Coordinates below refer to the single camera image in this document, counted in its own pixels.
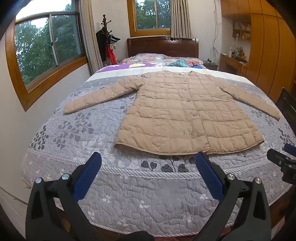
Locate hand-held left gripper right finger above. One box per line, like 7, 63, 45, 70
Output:
192, 152, 271, 241

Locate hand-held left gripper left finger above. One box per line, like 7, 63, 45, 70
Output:
25, 152, 109, 241

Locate beige quilted jacket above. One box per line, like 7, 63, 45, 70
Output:
63, 71, 281, 155

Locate dark wooden chair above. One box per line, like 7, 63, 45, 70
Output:
276, 88, 296, 130

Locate grey leaf-print bedspread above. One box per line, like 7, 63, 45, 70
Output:
21, 76, 296, 232

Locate wooden desk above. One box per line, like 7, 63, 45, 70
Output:
220, 54, 249, 77

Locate cream plaid sheet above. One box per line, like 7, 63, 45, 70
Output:
85, 67, 255, 83

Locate wooden wardrobe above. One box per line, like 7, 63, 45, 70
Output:
221, 0, 296, 102

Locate cluster of small desk items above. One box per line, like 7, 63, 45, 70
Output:
235, 46, 246, 59

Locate dark nightstand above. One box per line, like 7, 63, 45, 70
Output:
203, 61, 219, 71

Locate purple floral blanket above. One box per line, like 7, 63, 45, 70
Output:
95, 62, 162, 75

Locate teal quilted jacket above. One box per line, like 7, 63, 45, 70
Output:
168, 59, 193, 68

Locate red hanging garment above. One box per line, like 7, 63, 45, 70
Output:
107, 44, 116, 65

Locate row of shelf bottles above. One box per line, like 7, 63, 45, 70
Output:
233, 22, 251, 40

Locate pink floral quilt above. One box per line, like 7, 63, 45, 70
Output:
121, 53, 206, 69

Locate dark wooden headboard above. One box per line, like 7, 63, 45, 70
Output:
127, 37, 199, 58

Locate large wooden-framed window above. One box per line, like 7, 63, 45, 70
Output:
6, 0, 89, 112

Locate plain beige curtain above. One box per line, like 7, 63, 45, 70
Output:
80, 0, 104, 75

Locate wooden coat rack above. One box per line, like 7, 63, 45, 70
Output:
101, 14, 121, 65

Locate striped beige curtain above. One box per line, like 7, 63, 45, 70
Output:
170, 0, 192, 40

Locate small wooden-framed window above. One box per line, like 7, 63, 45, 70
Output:
127, 0, 173, 38

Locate hanging wall cables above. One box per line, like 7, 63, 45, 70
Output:
209, 0, 221, 63

